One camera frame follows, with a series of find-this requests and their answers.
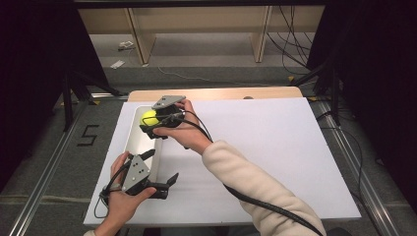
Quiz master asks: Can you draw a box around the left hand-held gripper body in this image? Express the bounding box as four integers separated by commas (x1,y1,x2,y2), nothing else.
121,153,157,197

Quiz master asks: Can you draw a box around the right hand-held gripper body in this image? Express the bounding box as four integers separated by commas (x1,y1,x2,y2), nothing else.
150,94,187,130

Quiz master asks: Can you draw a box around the yellow tennis ball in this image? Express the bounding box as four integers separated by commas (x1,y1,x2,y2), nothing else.
140,109,161,128

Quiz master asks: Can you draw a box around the white plastic bin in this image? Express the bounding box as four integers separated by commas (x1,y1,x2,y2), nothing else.
124,104,165,185

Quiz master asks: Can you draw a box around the person's right hand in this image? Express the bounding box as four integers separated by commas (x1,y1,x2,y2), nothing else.
152,98,214,156

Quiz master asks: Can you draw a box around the person's left hand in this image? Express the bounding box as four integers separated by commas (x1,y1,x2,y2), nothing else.
107,150,158,229

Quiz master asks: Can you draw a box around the wooden table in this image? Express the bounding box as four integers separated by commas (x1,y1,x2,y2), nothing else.
126,86,305,103

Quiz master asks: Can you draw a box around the flat white floor item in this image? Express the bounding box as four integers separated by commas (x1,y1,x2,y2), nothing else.
109,59,127,70

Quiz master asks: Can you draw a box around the small white floor item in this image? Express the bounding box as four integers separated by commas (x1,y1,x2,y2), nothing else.
117,39,137,52

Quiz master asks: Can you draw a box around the black metal stand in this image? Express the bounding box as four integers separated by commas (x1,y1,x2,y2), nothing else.
289,58,342,128
61,70,123,133

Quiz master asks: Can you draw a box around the wooden shelf unit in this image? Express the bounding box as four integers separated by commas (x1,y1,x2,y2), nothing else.
78,4,327,66

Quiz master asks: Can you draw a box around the white board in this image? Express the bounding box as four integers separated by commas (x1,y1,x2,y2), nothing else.
83,96,362,228

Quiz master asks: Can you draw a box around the dark curtain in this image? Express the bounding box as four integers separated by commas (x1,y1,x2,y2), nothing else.
306,0,417,205
0,0,111,195

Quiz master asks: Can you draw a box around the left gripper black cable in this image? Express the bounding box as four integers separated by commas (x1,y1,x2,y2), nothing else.
93,159,132,220

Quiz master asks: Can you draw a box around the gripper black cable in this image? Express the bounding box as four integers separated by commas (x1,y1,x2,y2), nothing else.
170,109,325,236
93,159,132,220

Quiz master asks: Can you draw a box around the white floor cable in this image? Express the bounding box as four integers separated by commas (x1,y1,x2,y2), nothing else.
149,51,273,89

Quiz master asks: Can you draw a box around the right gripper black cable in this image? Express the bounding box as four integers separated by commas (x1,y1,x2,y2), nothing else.
170,109,325,236

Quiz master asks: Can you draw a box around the bundle of black cables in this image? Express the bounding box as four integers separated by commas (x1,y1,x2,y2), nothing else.
266,4,317,77

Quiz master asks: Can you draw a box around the black floor cable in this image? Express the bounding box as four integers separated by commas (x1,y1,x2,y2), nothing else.
316,110,371,211

